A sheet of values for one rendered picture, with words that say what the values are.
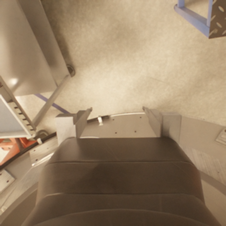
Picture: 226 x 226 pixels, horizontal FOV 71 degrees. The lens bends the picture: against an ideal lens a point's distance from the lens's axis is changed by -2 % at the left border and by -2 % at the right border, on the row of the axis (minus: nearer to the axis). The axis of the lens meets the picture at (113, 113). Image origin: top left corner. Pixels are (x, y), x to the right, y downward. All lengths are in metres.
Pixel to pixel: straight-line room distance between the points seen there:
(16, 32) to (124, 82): 0.76
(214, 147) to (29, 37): 0.99
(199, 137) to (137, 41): 0.73
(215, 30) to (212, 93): 0.91
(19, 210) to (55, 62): 0.87
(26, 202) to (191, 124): 0.71
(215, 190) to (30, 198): 0.59
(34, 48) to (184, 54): 0.93
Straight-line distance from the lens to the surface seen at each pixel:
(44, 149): 0.85
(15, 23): 1.03
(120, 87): 1.31
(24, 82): 1.17
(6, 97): 0.73
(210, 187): 0.57
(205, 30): 0.61
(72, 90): 1.43
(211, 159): 0.67
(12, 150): 1.75
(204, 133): 0.75
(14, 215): 0.71
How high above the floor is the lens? 1.13
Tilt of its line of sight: 50 degrees down
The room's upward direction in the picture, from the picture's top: 169 degrees counter-clockwise
